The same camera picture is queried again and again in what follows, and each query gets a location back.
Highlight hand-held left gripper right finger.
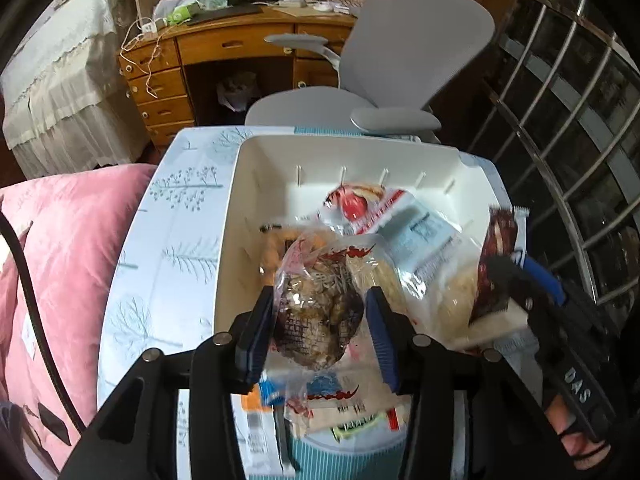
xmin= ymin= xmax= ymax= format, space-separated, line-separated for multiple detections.
xmin=366 ymin=286 xmax=576 ymax=480

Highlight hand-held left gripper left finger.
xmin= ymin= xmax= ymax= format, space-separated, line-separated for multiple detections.
xmin=60 ymin=286 xmax=276 ymax=480

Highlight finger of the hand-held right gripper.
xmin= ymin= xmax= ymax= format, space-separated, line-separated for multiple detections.
xmin=522 ymin=257 xmax=569 ymax=307
xmin=486 ymin=254 xmax=531 ymax=306

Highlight dark chocolate snack packet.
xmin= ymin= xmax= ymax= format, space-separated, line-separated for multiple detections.
xmin=469 ymin=206 xmax=532 ymax=341

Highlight clear packet with red print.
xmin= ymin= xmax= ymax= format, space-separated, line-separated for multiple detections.
xmin=270 ymin=230 xmax=377 ymax=372

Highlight orange cracker packet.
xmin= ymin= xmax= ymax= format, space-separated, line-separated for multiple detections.
xmin=260 ymin=225 xmax=313 ymax=283

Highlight white packet with blue label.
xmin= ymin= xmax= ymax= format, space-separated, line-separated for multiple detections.
xmin=382 ymin=204 xmax=482 ymax=303

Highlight white plastic storage bin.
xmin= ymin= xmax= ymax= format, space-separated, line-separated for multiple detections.
xmin=210 ymin=134 xmax=493 ymax=361

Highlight white packet with red picture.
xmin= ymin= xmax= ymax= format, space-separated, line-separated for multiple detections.
xmin=322 ymin=183 xmax=417 ymax=237

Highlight person's right hand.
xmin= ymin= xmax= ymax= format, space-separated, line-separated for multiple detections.
xmin=542 ymin=395 xmax=613 ymax=471

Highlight blue snack packet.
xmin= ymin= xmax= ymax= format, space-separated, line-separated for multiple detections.
xmin=285 ymin=371 xmax=366 ymax=423

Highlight green snack packet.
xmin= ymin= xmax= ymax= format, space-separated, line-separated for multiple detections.
xmin=332 ymin=412 xmax=383 ymax=438

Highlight beige long snack packet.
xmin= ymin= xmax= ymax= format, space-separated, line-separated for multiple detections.
xmin=295 ymin=399 xmax=408 ymax=443

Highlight white barcode snack packet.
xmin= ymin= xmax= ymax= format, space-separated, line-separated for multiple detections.
xmin=240 ymin=379 xmax=297 ymax=478

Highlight blue striped cloth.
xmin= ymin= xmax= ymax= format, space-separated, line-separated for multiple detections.
xmin=280 ymin=430 xmax=416 ymax=480

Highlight metal window grille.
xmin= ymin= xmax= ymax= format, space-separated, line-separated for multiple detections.
xmin=470 ymin=0 xmax=640 ymax=311

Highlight pink blanket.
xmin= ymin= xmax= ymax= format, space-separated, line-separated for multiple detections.
xmin=0 ymin=164 xmax=159 ymax=476

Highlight white blanket label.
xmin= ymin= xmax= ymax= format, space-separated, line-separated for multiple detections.
xmin=20 ymin=316 xmax=40 ymax=357

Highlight bag under desk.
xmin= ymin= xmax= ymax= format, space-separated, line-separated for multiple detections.
xmin=217 ymin=72 xmax=261 ymax=112

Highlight grey office chair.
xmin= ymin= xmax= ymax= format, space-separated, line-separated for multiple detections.
xmin=245 ymin=0 xmax=497 ymax=145

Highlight wooden desk with drawers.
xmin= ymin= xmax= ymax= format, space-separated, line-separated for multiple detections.
xmin=117 ymin=2 xmax=362 ymax=150

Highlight white lace furniture cover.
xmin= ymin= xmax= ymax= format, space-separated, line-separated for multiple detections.
xmin=0 ymin=0 xmax=151 ymax=179

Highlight black keyboard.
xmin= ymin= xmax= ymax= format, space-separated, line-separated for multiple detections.
xmin=185 ymin=4 xmax=264 ymax=26

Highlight green tissue pack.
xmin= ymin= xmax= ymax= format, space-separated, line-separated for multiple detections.
xmin=165 ymin=2 xmax=202 ymax=26

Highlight thick black cable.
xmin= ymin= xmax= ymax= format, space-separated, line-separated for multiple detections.
xmin=0 ymin=212 xmax=87 ymax=434

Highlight white charger cables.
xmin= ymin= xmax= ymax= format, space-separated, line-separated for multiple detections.
xmin=120 ymin=16 xmax=167 ymax=102

